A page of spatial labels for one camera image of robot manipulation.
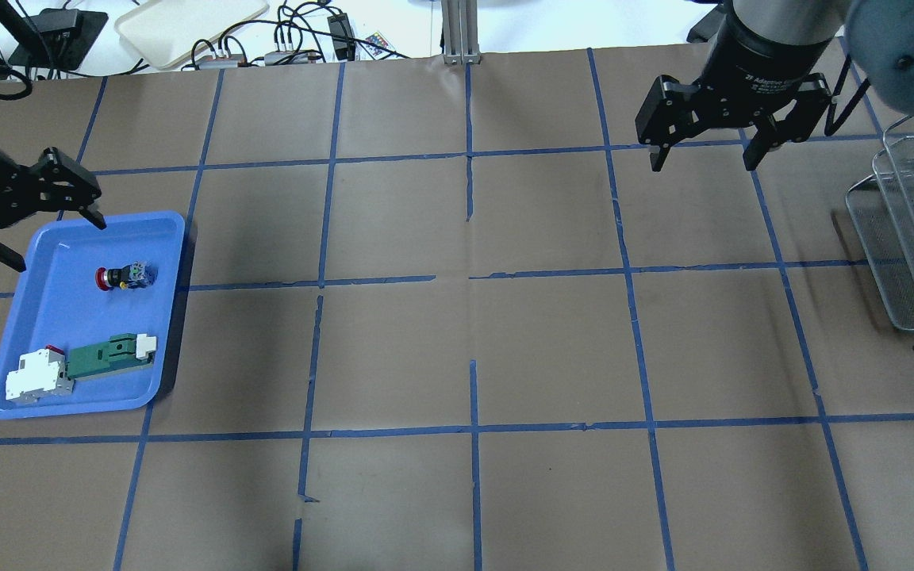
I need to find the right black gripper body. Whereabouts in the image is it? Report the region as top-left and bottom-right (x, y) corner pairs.
(678, 16), (833, 128)

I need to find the red emergency stop button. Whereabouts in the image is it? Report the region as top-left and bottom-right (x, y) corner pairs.
(94, 261), (155, 292)

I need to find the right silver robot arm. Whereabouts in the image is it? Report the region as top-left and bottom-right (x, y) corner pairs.
(635, 1), (914, 172)

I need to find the blue plastic tray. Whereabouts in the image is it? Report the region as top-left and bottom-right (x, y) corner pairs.
(0, 211), (187, 420)

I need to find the white circuit breaker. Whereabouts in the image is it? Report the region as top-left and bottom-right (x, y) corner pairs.
(5, 346), (74, 404)

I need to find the green terminal block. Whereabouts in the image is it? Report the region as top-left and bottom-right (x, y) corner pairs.
(66, 333), (159, 381)

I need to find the beige plastic tray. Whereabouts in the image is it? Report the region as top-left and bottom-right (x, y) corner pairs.
(113, 1), (270, 69)

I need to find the black power adapter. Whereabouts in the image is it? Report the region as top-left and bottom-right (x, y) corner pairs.
(327, 12), (358, 61)

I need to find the black camera stand base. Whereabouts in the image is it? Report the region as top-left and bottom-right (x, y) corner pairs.
(3, 8), (111, 72)

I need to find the aluminium frame post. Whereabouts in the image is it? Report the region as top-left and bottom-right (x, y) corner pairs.
(441, 0), (480, 66)

